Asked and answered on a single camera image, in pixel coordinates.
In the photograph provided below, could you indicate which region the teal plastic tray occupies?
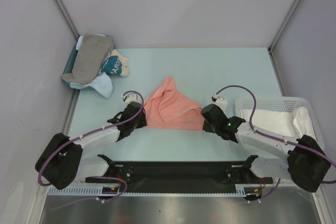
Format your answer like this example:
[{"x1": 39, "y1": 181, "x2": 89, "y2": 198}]
[{"x1": 60, "y1": 34, "x2": 95, "y2": 86}]

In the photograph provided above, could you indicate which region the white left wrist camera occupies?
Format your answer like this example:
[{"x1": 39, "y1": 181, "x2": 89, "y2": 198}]
[{"x1": 122, "y1": 92, "x2": 139, "y2": 107}]

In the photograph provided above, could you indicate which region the pink towel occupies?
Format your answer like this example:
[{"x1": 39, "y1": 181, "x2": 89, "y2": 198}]
[{"x1": 144, "y1": 76, "x2": 204, "y2": 131}]

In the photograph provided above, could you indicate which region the white slotted cable duct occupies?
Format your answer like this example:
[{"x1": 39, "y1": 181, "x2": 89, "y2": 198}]
[{"x1": 48, "y1": 185, "x2": 260, "y2": 197}]

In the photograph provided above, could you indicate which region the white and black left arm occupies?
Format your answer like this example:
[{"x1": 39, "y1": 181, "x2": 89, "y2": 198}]
[{"x1": 35, "y1": 101, "x2": 147, "y2": 190}]

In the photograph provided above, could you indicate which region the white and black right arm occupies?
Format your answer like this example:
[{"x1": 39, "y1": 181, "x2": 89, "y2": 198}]
[{"x1": 201, "y1": 104, "x2": 331, "y2": 193}]

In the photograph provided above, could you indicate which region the white towel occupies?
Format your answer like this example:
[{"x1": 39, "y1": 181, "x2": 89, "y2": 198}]
[{"x1": 252, "y1": 107, "x2": 316, "y2": 139}]

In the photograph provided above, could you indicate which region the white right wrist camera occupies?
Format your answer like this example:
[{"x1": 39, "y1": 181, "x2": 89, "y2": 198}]
[{"x1": 212, "y1": 94, "x2": 228, "y2": 112}]

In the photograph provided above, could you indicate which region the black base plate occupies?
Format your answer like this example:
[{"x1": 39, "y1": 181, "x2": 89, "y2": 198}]
[{"x1": 87, "y1": 156, "x2": 273, "y2": 190}]

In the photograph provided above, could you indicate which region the teal and beige towel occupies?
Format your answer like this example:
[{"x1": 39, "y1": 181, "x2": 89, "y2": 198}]
[{"x1": 100, "y1": 49, "x2": 129, "y2": 78}]

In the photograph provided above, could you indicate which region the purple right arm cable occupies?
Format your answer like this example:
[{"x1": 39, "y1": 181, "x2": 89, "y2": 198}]
[{"x1": 215, "y1": 84, "x2": 336, "y2": 204}]

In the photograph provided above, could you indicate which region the grey towel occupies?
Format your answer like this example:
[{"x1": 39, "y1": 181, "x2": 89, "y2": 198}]
[{"x1": 61, "y1": 34, "x2": 115, "y2": 85}]

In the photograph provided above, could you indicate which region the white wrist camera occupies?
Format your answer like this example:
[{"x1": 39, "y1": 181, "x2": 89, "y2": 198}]
[
  {"x1": 212, "y1": 94, "x2": 228, "y2": 112},
  {"x1": 122, "y1": 92, "x2": 139, "y2": 107}
]

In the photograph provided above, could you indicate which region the light blue towel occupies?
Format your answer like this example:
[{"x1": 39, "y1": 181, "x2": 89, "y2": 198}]
[{"x1": 88, "y1": 72, "x2": 113, "y2": 99}]

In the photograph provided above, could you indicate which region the white perforated plastic basket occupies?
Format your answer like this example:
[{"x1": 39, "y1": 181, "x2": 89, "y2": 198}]
[{"x1": 235, "y1": 97, "x2": 325, "y2": 149}]

